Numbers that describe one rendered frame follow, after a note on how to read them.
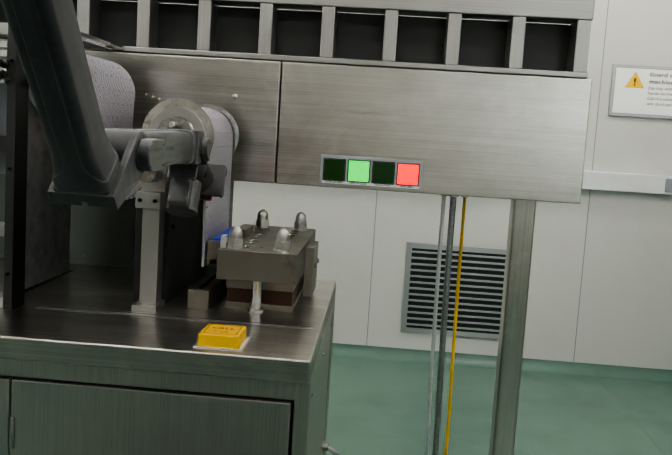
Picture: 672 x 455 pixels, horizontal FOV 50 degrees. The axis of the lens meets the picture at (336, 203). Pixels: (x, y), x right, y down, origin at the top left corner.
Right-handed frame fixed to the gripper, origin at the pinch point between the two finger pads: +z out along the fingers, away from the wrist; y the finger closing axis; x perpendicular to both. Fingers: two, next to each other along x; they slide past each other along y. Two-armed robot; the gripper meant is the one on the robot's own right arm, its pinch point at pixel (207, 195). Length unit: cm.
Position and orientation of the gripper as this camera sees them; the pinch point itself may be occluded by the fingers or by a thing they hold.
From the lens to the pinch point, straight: 152.3
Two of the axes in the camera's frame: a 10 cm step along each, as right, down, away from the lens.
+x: 0.9, -9.4, 3.4
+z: 0.3, 3.5, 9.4
